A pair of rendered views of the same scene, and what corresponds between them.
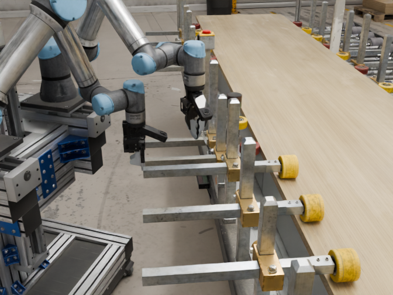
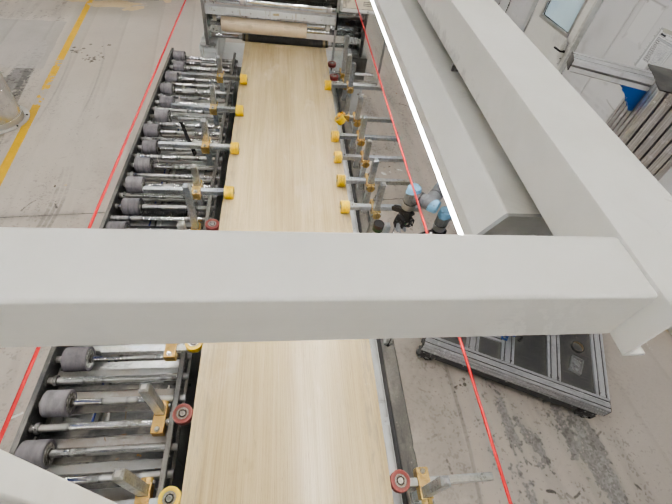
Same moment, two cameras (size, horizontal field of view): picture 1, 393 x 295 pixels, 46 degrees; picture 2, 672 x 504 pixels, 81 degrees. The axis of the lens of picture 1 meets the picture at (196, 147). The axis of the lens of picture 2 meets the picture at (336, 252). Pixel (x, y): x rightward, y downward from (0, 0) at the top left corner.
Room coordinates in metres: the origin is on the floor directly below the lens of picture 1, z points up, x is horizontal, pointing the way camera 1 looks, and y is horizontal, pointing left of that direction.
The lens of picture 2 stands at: (3.16, -0.54, 2.63)
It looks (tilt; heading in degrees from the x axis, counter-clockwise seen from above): 50 degrees down; 173
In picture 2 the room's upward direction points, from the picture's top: 10 degrees clockwise
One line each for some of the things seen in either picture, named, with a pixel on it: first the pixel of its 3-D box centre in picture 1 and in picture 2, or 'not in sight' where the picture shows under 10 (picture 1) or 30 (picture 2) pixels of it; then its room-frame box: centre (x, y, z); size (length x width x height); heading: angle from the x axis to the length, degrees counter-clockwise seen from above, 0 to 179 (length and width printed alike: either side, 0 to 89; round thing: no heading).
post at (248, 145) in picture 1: (244, 210); (369, 188); (1.15, -0.15, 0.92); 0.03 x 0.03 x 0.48; 6
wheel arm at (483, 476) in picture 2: (179, 68); (442, 480); (2.84, 0.11, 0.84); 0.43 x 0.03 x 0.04; 96
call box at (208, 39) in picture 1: (206, 41); not in sight; (2.15, -0.05, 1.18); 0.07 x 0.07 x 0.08; 6
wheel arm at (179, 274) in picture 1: (245, 269); (371, 157); (0.86, -0.12, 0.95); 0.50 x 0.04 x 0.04; 96
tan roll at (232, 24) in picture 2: not in sight; (286, 29); (-0.89, -0.89, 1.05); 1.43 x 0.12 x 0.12; 96
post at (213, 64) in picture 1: (212, 112); not in sight; (1.90, -0.07, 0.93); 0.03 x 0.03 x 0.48; 6
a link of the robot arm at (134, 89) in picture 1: (133, 96); (444, 216); (1.57, 0.23, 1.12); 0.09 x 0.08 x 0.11; 129
